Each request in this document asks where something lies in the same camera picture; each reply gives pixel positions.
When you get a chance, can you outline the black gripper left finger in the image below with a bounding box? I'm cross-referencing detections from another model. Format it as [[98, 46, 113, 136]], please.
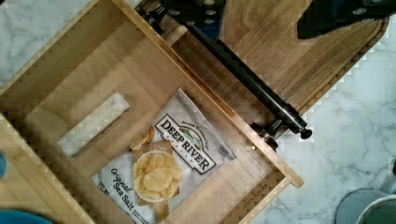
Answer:
[[161, 0, 226, 24]]

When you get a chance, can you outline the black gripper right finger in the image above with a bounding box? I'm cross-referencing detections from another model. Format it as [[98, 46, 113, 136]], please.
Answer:
[[297, 0, 396, 39]]

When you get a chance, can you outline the light wooden drawer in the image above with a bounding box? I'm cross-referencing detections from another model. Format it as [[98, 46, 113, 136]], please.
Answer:
[[1, 0, 303, 224]]

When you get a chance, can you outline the light wooden drawer cabinet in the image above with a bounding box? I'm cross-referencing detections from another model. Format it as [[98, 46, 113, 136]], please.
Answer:
[[0, 116, 95, 224]]

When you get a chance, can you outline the dark wooden cutting board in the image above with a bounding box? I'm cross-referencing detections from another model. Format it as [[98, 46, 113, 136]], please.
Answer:
[[173, 0, 389, 124]]

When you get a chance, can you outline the Deep River chips bag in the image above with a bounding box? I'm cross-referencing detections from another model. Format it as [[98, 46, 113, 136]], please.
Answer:
[[92, 90, 236, 224]]

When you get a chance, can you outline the glass French press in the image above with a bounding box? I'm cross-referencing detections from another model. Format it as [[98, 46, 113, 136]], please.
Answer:
[[334, 189, 396, 224]]

